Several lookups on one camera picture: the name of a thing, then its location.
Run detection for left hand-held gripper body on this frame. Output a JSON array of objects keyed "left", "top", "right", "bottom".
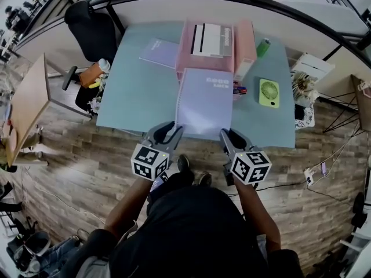
[{"left": 130, "top": 143, "right": 173, "bottom": 181}]

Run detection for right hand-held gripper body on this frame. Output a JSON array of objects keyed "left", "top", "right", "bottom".
[{"left": 223, "top": 151, "right": 272, "bottom": 186}]

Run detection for large purple spiral notebook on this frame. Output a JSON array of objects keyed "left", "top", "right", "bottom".
[{"left": 175, "top": 67, "right": 235, "bottom": 136}]

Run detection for small purple notebook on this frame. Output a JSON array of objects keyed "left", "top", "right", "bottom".
[{"left": 139, "top": 38, "right": 180, "bottom": 69}]

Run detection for pink paper tray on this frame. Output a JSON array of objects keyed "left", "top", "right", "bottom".
[{"left": 175, "top": 20, "right": 236, "bottom": 82}]

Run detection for person's right forearm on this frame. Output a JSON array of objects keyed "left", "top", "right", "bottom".
[{"left": 234, "top": 181, "right": 282, "bottom": 253}]

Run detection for person's left forearm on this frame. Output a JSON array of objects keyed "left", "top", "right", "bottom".
[{"left": 104, "top": 178, "right": 153, "bottom": 237}]

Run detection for black device with screen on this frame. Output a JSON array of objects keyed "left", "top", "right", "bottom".
[{"left": 149, "top": 172, "right": 169, "bottom": 193}]

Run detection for person's left shoe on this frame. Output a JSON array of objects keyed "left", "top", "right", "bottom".
[{"left": 176, "top": 154, "right": 192, "bottom": 175}]

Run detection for green portable fan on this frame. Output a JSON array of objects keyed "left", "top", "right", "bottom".
[{"left": 258, "top": 78, "right": 281, "bottom": 109}]

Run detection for white power strip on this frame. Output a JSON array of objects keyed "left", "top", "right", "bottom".
[{"left": 303, "top": 168, "right": 315, "bottom": 186}]

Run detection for white artificial flowers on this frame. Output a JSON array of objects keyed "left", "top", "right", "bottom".
[{"left": 88, "top": 74, "right": 110, "bottom": 115}]

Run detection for black white patterned container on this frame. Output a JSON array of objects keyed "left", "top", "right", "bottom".
[{"left": 294, "top": 103, "right": 315, "bottom": 130}]

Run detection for dried flower bouquet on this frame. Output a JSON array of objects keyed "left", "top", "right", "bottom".
[{"left": 291, "top": 71, "right": 319, "bottom": 107}]

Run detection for person's torso in black shirt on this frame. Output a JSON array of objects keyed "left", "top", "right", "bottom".
[{"left": 66, "top": 184, "right": 305, "bottom": 278}]

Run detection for orange cardboard box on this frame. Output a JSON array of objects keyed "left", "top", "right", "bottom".
[{"left": 78, "top": 64, "right": 104, "bottom": 87}]

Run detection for green bottle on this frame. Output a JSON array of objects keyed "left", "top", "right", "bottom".
[{"left": 256, "top": 38, "right": 272, "bottom": 58}]

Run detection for pink file box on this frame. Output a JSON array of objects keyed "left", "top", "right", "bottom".
[{"left": 233, "top": 19, "right": 257, "bottom": 82}]

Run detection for white grey striped book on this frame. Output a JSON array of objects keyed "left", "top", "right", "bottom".
[{"left": 191, "top": 23, "right": 234, "bottom": 59}]

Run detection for black office chair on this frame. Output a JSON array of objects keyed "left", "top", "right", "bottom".
[{"left": 62, "top": 1, "right": 118, "bottom": 115}]

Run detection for dark wooden side table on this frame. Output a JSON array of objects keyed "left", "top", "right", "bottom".
[{"left": 318, "top": 74, "right": 371, "bottom": 133}]

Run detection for light wooden table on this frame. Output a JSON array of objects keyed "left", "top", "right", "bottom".
[{"left": 0, "top": 53, "right": 92, "bottom": 167}]

